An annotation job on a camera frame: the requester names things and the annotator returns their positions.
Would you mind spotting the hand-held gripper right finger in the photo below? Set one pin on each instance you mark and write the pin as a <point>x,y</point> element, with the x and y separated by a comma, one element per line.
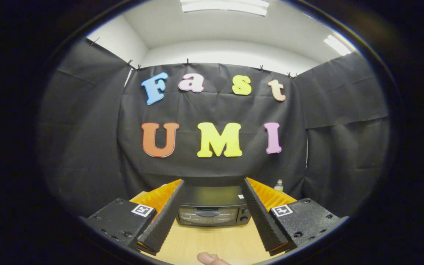
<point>263,221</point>

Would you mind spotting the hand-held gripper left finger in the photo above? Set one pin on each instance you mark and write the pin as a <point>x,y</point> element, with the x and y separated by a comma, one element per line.
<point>162,221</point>

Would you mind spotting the black toaster oven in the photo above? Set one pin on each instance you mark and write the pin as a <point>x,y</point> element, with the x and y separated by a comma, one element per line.
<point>212,195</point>

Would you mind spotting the green label plastic bottle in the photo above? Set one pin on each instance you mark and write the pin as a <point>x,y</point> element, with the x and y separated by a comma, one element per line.
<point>278,186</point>

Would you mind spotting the row of black clips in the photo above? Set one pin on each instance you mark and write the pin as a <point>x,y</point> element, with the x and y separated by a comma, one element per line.
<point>187,61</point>

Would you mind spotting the ceiling light panel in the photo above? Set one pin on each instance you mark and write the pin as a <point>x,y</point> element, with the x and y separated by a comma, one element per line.
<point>337,45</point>
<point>225,5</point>

